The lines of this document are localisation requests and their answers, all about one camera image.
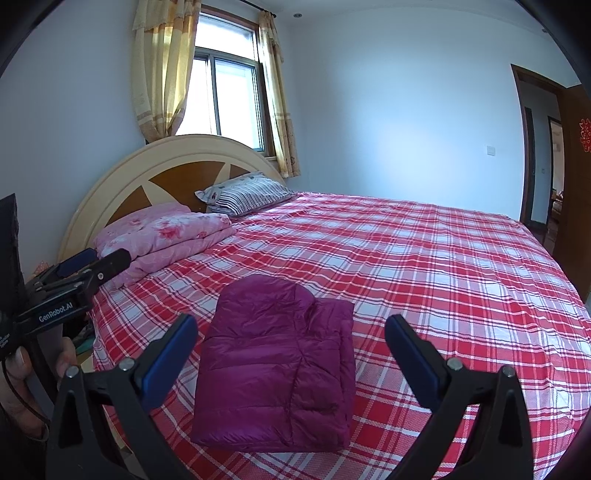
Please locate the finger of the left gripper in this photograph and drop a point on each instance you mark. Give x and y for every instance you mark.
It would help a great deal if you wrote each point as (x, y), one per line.
(76, 262)
(107, 268)

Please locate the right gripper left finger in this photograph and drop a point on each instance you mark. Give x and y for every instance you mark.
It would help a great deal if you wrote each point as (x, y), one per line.
(82, 444)

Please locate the magenta quilted down jacket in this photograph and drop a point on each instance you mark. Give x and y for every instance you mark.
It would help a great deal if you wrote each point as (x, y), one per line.
(277, 371)

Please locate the person's left hand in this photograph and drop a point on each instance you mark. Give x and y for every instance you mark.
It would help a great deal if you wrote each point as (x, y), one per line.
(19, 368)

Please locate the pink floral folded quilt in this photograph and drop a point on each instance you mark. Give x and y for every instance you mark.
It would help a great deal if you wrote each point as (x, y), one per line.
(159, 236)

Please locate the cream and brown headboard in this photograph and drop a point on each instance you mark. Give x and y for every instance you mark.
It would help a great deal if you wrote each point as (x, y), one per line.
(168, 170)

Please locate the striped grey pillow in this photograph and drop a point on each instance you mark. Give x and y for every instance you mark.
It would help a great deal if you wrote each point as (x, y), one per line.
(244, 195)

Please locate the red plaid bed sheet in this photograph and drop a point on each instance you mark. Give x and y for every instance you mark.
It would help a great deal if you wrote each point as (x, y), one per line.
(479, 286)

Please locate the right yellow curtain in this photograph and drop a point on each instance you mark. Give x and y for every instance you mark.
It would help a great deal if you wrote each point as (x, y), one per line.
(271, 58)

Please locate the yellow curtain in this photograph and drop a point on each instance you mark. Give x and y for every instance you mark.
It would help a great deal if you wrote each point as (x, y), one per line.
(162, 54)
(271, 58)

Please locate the brown wooden door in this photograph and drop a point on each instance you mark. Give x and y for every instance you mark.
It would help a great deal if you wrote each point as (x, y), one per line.
(572, 250)

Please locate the left yellow curtain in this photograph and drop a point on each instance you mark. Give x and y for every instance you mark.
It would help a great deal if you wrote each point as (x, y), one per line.
(162, 54)

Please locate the black curtain rod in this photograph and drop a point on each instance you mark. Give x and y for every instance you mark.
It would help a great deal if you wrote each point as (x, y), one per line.
(257, 7)

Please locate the red double happiness decoration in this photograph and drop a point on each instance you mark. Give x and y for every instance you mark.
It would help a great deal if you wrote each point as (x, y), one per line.
(585, 134)

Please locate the window with brown frame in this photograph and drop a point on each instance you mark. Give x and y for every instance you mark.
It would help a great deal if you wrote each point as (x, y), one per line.
(226, 93)

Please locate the dark brown door frame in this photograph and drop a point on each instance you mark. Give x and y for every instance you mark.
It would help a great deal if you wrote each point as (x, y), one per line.
(541, 105)

